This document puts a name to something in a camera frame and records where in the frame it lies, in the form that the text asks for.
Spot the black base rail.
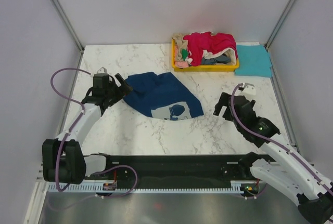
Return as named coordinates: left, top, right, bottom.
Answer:
left=92, top=155, right=256, bottom=188

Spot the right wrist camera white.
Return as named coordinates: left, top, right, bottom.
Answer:
left=238, top=83, right=257, bottom=101

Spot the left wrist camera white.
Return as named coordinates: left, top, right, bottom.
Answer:
left=96, top=67, right=108, bottom=74

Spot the right aluminium frame post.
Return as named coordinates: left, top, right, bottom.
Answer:
left=264, top=0, right=297, bottom=50

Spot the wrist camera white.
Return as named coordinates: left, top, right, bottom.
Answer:
left=96, top=67, right=108, bottom=74
left=238, top=83, right=257, bottom=101

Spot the white slotted cable duct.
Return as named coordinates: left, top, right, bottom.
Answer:
left=46, top=180, right=263, bottom=193

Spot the left aluminium frame post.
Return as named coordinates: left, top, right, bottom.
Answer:
left=50, top=0, right=84, bottom=54

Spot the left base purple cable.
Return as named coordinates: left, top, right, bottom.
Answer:
left=95, top=165, right=138, bottom=200

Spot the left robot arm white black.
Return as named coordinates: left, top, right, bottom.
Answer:
left=42, top=73, right=133, bottom=192

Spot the red t-shirt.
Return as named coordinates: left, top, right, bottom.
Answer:
left=183, top=32, right=238, bottom=66

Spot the grey blue garment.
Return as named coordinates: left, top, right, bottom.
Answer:
left=201, top=54, right=232, bottom=65

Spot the yellow plastic bin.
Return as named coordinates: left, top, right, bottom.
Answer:
left=171, top=39, right=240, bottom=72

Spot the navy blue printed t-shirt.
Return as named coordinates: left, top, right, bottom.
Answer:
left=124, top=72, right=203, bottom=121

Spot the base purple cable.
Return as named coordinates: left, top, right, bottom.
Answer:
left=240, top=176, right=270, bottom=201
left=95, top=165, right=138, bottom=200

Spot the pink cloth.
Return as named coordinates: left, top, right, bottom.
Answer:
left=175, top=61, right=189, bottom=69

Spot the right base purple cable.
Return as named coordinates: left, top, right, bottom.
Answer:
left=240, top=176, right=270, bottom=201

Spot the beige white green shirt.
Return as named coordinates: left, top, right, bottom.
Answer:
left=172, top=33, right=192, bottom=65

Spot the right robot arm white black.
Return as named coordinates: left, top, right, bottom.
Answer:
left=213, top=93, right=332, bottom=223

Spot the aluminium frame post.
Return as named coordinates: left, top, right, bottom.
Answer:
left=264, top=0, right=297, bottom=50
left=50, top=0, right=84, bottom=54

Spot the folded teal t-shirt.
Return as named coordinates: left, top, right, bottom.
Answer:
left=235, top=45, right=272, bottom=78

